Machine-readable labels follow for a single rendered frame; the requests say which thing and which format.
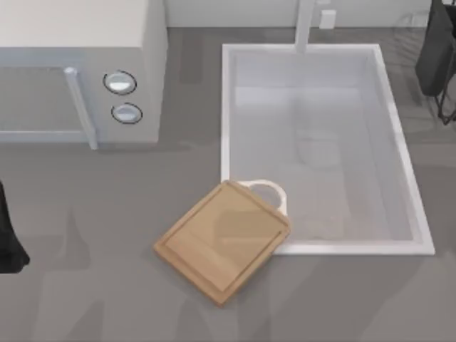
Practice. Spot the white wall socket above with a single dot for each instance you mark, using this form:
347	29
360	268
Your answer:
327	18

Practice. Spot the tall white tap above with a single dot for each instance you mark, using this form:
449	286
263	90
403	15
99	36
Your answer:
303	28

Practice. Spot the microwave oven door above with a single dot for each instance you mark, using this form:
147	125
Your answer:
32	99

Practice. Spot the wooden cutting board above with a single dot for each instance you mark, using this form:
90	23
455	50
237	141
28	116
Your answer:
221	242

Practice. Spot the large microwave knob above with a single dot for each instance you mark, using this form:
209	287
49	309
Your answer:
119	82

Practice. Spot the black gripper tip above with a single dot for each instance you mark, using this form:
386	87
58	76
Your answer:
9	242

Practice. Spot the white sink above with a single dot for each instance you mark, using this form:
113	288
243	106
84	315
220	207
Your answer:
320	142

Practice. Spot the small microwave knob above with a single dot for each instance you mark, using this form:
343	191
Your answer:
126	113

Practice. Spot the pale microwave oven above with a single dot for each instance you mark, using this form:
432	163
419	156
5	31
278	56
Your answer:
149	89

